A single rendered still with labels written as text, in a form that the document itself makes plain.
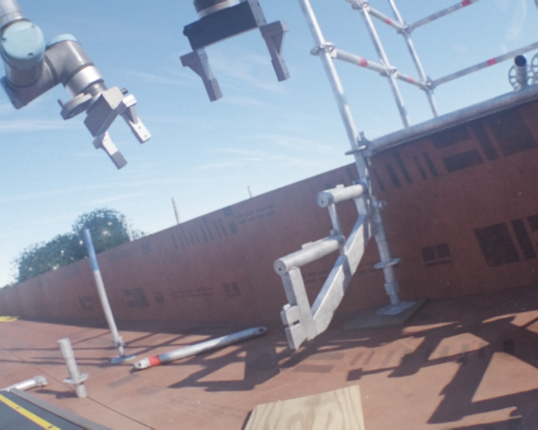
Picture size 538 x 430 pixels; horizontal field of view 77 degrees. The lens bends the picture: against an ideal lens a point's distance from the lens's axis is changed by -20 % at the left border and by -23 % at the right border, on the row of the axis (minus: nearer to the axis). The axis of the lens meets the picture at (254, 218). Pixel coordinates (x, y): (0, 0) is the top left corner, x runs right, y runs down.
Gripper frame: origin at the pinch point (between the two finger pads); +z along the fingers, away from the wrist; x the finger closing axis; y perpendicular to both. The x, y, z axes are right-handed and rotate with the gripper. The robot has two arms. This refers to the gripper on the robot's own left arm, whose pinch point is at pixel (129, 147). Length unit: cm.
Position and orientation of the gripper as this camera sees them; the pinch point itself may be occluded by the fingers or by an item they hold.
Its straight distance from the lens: 94.9
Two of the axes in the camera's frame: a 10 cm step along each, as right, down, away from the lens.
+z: 5.9, 7.9, 1.7
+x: -6.2, 3.1, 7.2
